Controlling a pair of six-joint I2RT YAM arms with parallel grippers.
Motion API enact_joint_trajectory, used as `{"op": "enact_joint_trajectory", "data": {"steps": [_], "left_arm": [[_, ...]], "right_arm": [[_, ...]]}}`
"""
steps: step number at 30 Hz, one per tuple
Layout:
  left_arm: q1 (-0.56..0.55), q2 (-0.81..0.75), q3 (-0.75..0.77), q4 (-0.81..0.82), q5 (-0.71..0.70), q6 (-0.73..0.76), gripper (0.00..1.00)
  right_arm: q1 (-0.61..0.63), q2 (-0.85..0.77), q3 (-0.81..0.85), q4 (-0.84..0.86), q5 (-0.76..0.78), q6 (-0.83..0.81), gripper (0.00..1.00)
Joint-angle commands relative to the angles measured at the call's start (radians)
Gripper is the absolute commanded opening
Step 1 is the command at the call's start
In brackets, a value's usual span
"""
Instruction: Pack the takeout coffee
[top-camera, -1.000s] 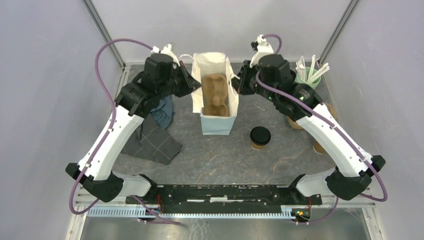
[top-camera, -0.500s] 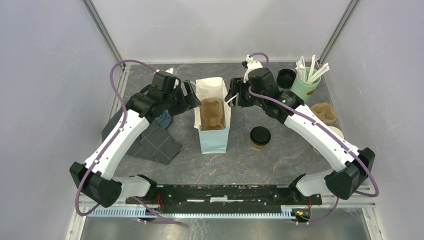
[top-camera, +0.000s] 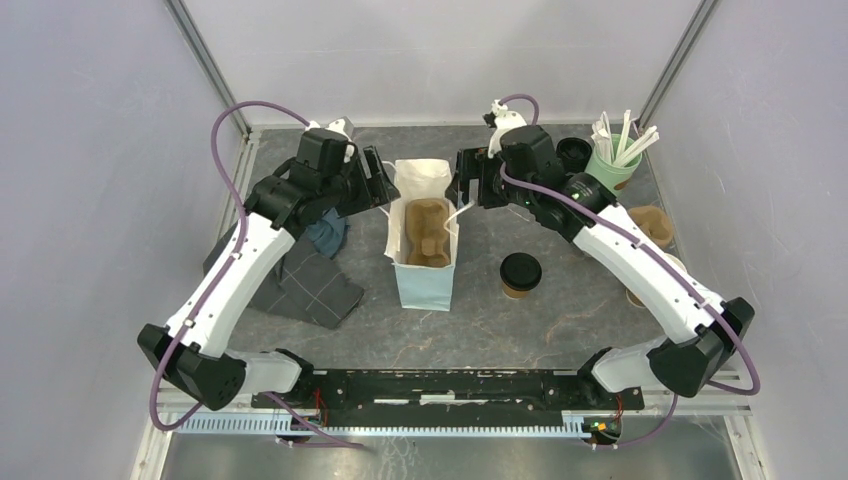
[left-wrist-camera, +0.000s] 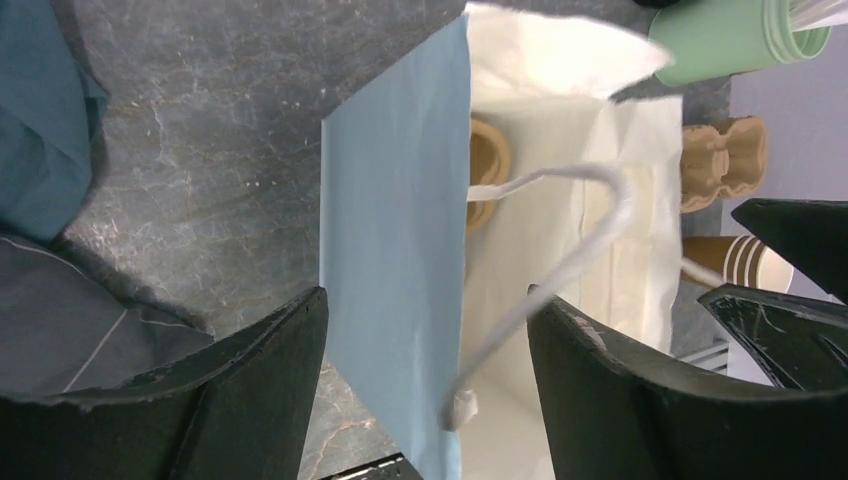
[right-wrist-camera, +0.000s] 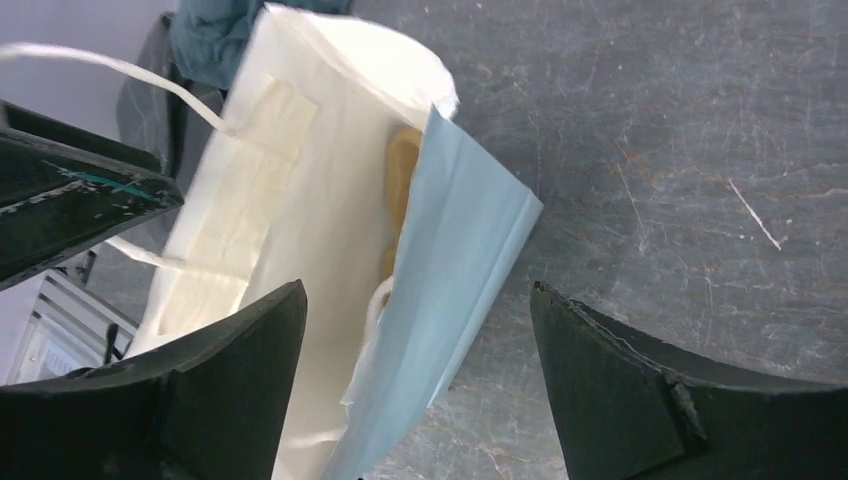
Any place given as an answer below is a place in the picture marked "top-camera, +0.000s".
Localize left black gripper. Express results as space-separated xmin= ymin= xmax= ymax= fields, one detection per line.
xmin=320 ymin=145 xmax=400 ymax=219

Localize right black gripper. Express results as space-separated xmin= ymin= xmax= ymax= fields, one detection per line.
xmin=445 ymin=146 xmax=536 ymax=209

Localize light blue paper bag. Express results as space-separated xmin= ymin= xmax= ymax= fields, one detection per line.
xmin=382 ymin=159 xmax=474 ymax=311

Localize brown pulp cup carrier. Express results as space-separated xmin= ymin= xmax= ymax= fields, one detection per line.
xmin=405 ymin=198 xmax=451 ymax=268

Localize brown paper coffee cup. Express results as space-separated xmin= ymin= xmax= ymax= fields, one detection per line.
xmin=501 ymin=277 xmax=540 ymax=299

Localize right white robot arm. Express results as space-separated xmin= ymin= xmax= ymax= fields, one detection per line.
xmin=447 ymin=125 xmax=761 ymax=408

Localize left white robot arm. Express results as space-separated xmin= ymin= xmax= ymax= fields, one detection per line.
xmin=137 ymin=128 xmax=400 ymax=411

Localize blue crumpled cloth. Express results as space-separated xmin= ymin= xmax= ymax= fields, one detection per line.
xmin=305 ymin=208 xmax=349 ymax=259

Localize stack of black lids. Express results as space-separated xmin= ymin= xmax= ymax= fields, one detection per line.
xmin=556 ymin=137 xmax=593 ymax=174

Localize dark grey checked cloth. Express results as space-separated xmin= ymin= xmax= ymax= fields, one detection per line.
xmin=202 ymin=221 xmax=365 ymax=331

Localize white wrapped straws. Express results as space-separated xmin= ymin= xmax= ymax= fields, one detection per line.
xmin=591 ymin=110 xmax=660 ymax=168

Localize green cup holder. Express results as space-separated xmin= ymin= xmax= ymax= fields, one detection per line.
xmin=585 ymin=142 xmax=642 ymax=196

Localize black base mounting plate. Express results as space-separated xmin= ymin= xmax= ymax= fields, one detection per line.
xmin=281 ymin=369 xmax=645 ymax=427

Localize stack of paper cups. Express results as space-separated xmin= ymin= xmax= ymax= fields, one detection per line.
xmin=626 ymin=253 xmax=688 ymax=308

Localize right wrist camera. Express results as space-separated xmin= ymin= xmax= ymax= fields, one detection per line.
xmin=483 ymin=100 xmax=528 ymax=158

